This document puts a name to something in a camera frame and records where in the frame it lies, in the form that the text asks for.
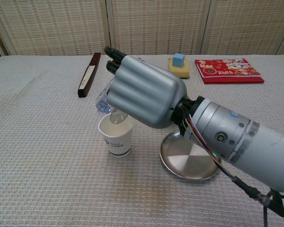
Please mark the metal spoon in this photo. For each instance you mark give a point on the metal spoon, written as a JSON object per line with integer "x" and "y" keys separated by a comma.
{"x": 117, "y": 118}

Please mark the white paper cup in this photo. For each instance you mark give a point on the white paper cup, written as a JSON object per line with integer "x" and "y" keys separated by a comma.
{"x": 117, "y": 142}

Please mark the yellow sponge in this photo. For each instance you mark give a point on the yellow sponge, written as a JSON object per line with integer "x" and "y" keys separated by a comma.
{"x": 182, "y": 71}

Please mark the steel plate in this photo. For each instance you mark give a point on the steel plate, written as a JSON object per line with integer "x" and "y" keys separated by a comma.
{"x": 189, "y": 165}

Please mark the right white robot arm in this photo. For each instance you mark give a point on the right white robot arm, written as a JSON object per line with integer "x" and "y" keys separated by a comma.
{"x": 251, "y": 142}

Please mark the beige woven screen panel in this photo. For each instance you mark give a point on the beige woven screen panel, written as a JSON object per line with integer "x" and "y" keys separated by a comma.
{"x": 251, "y": 26}
{"x": 49, "y": 26}
{"x": 158, "y": 26}

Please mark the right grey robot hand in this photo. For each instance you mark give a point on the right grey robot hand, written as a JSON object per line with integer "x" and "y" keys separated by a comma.
{"x": 144, "y": 94}

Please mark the white woven tablecloth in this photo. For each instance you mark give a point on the white woven tablecloth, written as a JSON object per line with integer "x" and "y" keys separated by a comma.
{"x": 49, "y": 153}

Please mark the clear plastic water bottle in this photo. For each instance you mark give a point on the clear plastic water bottle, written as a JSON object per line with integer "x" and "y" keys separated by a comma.
{"x": 103, "y": 101}

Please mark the dark brown folded fan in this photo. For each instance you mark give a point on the dark brown folded fan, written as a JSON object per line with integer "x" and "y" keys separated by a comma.
{"x": 88, "y": 75}

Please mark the dark red grape bunch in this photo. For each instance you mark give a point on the dark red grape bunch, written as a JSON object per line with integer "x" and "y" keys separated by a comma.
{"x": 139, "y": 59}

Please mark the blue cube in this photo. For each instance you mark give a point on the blue cube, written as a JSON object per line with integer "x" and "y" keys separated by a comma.
{"x": 178, "y": 60}

